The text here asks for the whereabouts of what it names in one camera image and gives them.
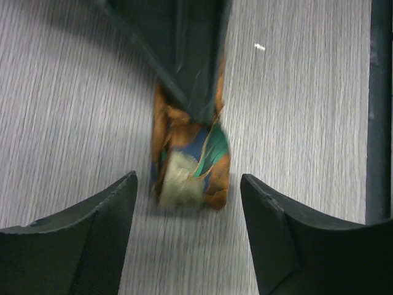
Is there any floral patterned necktie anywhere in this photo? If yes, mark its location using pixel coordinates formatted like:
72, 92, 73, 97
152, 64, 231, 210

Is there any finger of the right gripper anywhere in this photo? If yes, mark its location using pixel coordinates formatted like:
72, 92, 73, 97
95, 0, 232, 123

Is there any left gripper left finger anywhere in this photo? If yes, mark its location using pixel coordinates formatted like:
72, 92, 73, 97
1, 171, 138, 294

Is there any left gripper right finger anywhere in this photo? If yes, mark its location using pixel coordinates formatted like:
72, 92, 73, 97
240, 174, 392, 294

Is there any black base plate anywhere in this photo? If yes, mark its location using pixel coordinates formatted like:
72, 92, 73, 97
364, 0, 393, 227

